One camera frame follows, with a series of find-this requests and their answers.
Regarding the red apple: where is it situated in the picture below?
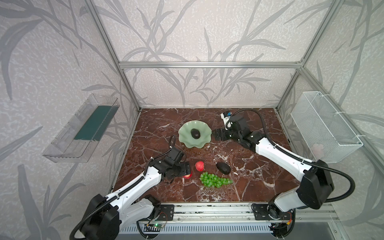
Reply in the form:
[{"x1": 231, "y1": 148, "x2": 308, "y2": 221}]
[
  {"x1": 195, "y1": 161, "x2": 205, "y2": 172},
  {"x1": 183, "y1": 172, "x2": 192, "y2": 179}
]

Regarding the dark avocado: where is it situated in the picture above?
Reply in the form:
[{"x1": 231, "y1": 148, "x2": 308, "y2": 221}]
[
  {"x1": 216, "y1": 162, "x2": 231, "y2": 175},
  {"x1": 191, "y1": 129, "x2": 201, "y2": 140}
]

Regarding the green grape bunch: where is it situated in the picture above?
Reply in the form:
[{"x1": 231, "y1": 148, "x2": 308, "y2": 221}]
[{"x1": 200, "y1": 172, "x2": 233, "y2": 188}]

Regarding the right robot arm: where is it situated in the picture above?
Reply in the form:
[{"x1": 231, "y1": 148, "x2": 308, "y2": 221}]
[{"x1": 213, "y1": 112, "x2": 356, "y2": 219}]

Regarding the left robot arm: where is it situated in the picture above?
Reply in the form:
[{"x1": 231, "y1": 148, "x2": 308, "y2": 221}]
[{"x1": 69, "y1": 147, "x2": 191, "y2": 240}]

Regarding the green scalloped fruit bowl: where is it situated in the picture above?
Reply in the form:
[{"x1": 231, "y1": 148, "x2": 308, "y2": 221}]
[{"x1": 178, "y1": 121, "x2": 212, "y2": 149}]

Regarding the left circuit board with LED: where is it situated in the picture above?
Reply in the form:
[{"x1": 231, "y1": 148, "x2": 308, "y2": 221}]
[{"x1": 144, "y1": 222, "x2": 167, "y2": 232}]

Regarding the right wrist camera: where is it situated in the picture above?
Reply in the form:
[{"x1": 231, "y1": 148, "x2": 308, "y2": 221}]
[{"x1": 220, "y1": 111, "x2": 232, "y2": 130}]

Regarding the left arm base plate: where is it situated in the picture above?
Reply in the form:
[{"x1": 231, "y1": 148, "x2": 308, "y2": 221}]
[{"x1": 147, "y1": 204, "x2": 175, "y2": 221}]

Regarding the aluminium front rail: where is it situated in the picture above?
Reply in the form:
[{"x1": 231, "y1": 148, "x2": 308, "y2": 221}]
[{"x1": 161, "y1": 202, "x2": 340, "y2": 224}]

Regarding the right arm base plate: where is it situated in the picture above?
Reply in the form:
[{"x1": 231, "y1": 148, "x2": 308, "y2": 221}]
[{"x1": 251, "y1": 203, "x2": 294, "y2": 222}]

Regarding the white wire mesh basket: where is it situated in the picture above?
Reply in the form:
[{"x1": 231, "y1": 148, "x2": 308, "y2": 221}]
[{"x1": 291, "y1": 91, "x2": 364, "y2": 164}]

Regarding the clear plastic wall bin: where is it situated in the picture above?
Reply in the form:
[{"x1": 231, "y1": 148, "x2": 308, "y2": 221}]
[{"x1": 43, "y1": 94, "x2": 120, "y2": 163}]

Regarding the right circuit board with wires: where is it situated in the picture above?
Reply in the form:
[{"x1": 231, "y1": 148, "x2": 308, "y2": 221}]
[{"x1": 269, "y1": 222, "x2": 294, "y2": 240}]

